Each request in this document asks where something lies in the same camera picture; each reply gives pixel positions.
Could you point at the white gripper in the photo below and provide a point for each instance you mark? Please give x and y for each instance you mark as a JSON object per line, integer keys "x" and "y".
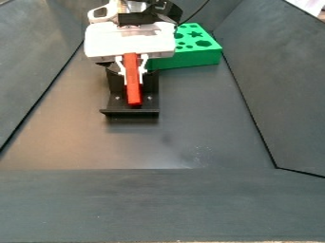
{"x": 107, "y": 42}

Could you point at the green shape-sorting board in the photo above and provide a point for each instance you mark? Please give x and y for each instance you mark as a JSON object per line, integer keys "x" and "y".
{"x": 195, "y": 49}

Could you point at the black curved stand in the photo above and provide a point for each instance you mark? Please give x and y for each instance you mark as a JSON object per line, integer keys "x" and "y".
{"x": 118, "y": 106}

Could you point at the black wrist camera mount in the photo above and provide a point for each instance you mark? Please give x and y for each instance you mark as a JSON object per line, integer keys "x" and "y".
{"x": 159, "y": 11}

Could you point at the red double-square object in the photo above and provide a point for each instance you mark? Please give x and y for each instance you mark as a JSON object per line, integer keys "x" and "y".
{"x": 130, "y": 62}

